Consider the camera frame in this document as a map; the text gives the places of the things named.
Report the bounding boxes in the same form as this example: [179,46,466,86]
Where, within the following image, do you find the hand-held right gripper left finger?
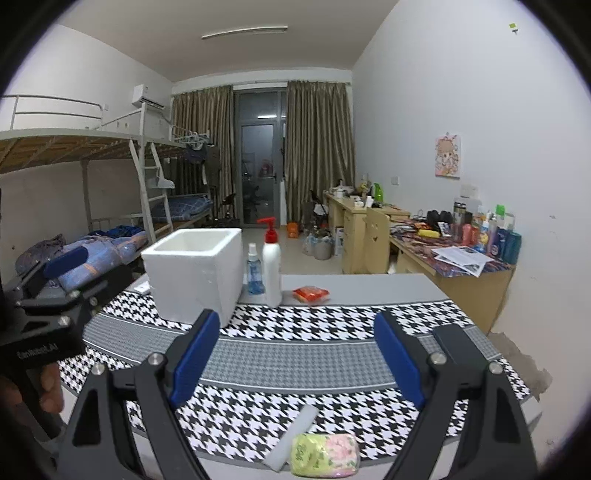
[60,309,222,480]

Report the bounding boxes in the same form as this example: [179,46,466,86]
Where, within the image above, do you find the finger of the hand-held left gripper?
[68,265,136,315]
[15,246,89,302]

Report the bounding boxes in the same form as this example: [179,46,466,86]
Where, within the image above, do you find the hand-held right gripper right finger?
[372,311,539,480]

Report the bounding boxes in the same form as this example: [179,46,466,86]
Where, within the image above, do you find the white foam box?
[140,227,244,329]

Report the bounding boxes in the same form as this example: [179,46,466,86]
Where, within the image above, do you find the person's left hand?
[39,364,65,415]

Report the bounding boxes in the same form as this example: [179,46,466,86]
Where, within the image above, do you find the blue star patterned quilt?
[15,232,149,291]

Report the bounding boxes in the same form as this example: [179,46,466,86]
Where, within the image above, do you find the houndstooth tablecloth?
[59,272,537,480]

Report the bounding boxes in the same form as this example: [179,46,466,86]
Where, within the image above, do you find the blue spray bottle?
[246,243,266,296]

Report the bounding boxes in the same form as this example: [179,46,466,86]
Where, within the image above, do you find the white bunk bed ladder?
[129,138,177,243]

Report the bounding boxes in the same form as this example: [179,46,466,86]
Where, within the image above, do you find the wooden desk with patterned mat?
[389,220,516,334]

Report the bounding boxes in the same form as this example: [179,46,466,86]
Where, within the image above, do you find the orange snack packet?
[292,285,330,306]

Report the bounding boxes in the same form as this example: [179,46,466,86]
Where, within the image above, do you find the blue plaid bedding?
[150,193,214,222]

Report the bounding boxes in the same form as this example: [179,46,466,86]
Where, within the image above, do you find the white lotion bottle red pump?
[257,216,284,309]

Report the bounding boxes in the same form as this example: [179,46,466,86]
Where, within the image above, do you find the printed paper sheets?
[431,245,496,278]

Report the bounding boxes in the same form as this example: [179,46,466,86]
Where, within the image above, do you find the white metal bunk bed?
[0,93,178,296]

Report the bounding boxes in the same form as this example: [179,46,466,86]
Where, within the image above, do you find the wooden chair with smile cutout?
[362,208,392,274]

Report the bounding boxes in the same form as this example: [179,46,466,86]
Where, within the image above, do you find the floral tissue pack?
[289,432,362,478]

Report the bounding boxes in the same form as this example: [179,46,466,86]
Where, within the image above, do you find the white foam strip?
[263,403,320,473]

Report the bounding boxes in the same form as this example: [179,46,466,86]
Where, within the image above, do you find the wooden desk with drawers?
[322,191,412,276]

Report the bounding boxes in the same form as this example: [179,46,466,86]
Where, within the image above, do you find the grey bag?
[302,231,334,260]

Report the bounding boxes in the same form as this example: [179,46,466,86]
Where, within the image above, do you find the row of toiletry bottles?
[452,196,523,267]

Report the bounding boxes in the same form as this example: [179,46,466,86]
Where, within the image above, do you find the hanging dark clothes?
[184,134,219,163]

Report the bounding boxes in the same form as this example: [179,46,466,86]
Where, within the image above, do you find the brown curtain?
[283,80,356,228]
[171,85,236,223]

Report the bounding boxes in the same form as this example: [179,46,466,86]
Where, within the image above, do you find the white air conditioner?
[131,84,166,110]

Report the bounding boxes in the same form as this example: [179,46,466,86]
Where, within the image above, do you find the glass balcony door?
[233,89,287,228]

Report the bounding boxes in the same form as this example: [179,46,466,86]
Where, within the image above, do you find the ceiling tube light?
[201,26,288,40]

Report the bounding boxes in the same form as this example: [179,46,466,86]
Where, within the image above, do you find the pink cartoon wall poster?
[434,133,463,179]

